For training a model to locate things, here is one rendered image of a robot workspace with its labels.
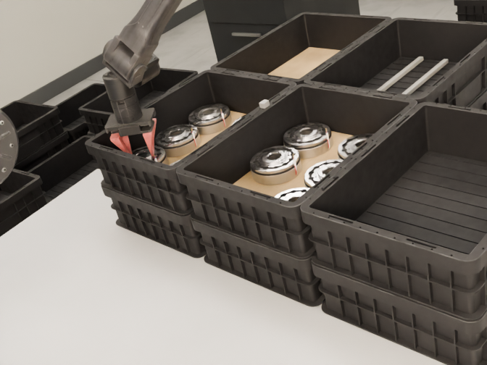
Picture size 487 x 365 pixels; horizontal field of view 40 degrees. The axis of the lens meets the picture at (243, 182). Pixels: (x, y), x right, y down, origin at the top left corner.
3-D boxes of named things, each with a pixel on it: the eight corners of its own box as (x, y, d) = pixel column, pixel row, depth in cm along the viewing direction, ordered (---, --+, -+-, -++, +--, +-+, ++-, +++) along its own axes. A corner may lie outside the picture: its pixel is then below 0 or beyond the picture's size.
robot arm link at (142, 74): (104, 42, 132) (135, 70, 131) (143, 20, 139) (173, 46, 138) (94, 81, 141) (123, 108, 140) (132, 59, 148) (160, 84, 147)
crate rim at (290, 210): (297, 221, 108) (294, 208, 106) (175, 182, 127) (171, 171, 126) (422, 111, 130) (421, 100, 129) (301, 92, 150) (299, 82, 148)
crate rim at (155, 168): (175, 182, 127) (171, 171, 126) (85, 153, 147) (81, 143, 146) (301, 92, 150) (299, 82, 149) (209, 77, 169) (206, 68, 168)
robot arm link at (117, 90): (95, 73, 138) (113, 76, 134) (118, 59, 142) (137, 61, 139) (105, 103, 141) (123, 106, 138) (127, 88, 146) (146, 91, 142)
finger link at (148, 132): (134, 150, 152) (122, 114, 147) (164, 145, 151) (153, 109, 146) (129, 166, 146) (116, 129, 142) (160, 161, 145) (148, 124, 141)
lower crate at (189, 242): (201, 265, 138) (185, 218, 132) (113, 227, 157) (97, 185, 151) (315, 169, 160) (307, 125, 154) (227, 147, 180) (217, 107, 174)
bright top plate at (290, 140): (312, 150, 136) (311, 148, 136) (274, 143, 143) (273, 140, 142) (339, 128, 142) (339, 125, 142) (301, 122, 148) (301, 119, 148)
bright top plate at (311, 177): (341, 194, 121) (340, 191, 120) (294, 185, 127) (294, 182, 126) (367, 166, 127) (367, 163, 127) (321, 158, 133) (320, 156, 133)
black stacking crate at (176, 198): (187, 221, 132) (172, 173, 126) (99, 188, 152) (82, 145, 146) (307, 129, 155) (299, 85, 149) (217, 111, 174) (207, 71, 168)
